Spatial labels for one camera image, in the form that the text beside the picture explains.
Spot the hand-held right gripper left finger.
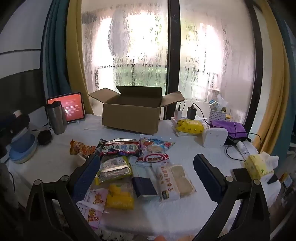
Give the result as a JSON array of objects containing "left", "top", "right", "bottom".
[{"left": 23, "top": 154, "right": 109, "bottom": 241}]

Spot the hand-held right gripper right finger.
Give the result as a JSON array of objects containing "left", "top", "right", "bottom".
[{"left": 192, "top": 153, "right": 271, "bottom": 241}]

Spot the yellow edged snack packet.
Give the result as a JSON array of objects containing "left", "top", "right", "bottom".
[{"left": 95, "top": 156, "right": 133, "bottom": 184}]

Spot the cardboard box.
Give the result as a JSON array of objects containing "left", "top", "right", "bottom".
[{"left": 88, "top": 86, "right": 185, "bottom": 135}]

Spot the blue bowl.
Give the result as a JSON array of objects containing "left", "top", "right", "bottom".
[{"left": 9, "top": 133, "right": 37, "bottom": 164}]

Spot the orange snack packet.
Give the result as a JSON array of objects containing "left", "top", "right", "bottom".
[{"left": 70, "top": 139, "right": 96, "bottom": 156}]

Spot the clear rice cake packet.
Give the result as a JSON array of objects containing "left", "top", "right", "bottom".
[{"left": 154, "top": 164, "right": 197, "bottom": 202}]

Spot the pink white snack packet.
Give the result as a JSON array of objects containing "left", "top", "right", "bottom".
[{"left": 76, "top": 188, "right": 109, "bottom": 230}]

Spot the black round puck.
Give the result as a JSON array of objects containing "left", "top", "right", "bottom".
[{"left": 38, "top": 130, "right": 53, "bottom": 146}]

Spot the black phone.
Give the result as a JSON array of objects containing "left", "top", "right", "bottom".
[{"left": 232, "top": 168, "right": 251, "bottom": 182}]

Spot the red snack packet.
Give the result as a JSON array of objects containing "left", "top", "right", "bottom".
[{"left": 102, "top": 138, "right": 140, "bottom": 156}]

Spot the white rounded device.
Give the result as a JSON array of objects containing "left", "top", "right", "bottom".
[{"left": 202, "top": 128, "right": 228, "bottom": 147}]

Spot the bright yellow snack packet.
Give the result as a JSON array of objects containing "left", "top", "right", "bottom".
[{"left": 105, "top": 183, "right": 134, "bottom": 210}]

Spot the stainless steel tumbler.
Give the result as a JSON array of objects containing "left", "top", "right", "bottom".
[{"left": 47, "top": 100, "right": 68, "bottom": 135}]

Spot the white tube bottle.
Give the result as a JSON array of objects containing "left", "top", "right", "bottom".
[{"left": 236, "top": 141, "right": 252, "bottom": 161}]

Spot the yellow tissue pack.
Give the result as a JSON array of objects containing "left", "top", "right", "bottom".
[{"left": 244, "top": 152, "right": 274, "bottom": 180}]

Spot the yellow wet wipes pack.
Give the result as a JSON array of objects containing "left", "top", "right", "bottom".
[{"left": 174, "top": 119, "right": 205, "bottom": 136}]

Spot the purple pouch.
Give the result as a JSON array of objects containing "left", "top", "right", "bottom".
[{"left": 211, "top": 120, "right": 248, "bottom": 142}]

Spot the navy and pale blue box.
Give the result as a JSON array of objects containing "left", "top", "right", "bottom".
[{"left": 132, "top": 166, "right": 159, "bottom": 200}]

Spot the white blue snack packet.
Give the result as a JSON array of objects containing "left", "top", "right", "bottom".
[{"left": 135, "top": 134, "right": 176, "bottom": 167}]

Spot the white perforated basket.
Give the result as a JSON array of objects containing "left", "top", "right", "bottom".
[{"left": 209, "top": 109, "right": 232, "bottom": 126}]

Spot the tablet with red screen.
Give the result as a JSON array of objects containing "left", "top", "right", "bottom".
[{"left": 47, "top": 92, "right": 86, "bottom": 123}]

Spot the teal curtain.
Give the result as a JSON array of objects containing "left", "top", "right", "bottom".
[
  {"left": 268, "top": 0, "right": 296, "bottom": 163},
  {"left": 42, "top": 0, "right": 72, "bottom": 109}
]

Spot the yellow curtain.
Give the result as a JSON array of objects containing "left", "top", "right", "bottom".
[
  {"left": 67, "top": 0, "right": 94, "bottom": 115},
  {"left": 254, "top": 0, "right": 290, "bottom": 156}
]

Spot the white sheer curtain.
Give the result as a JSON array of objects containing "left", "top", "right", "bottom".
[{"left": 81, "top": 0, "right": 257, "bottom": 121}]

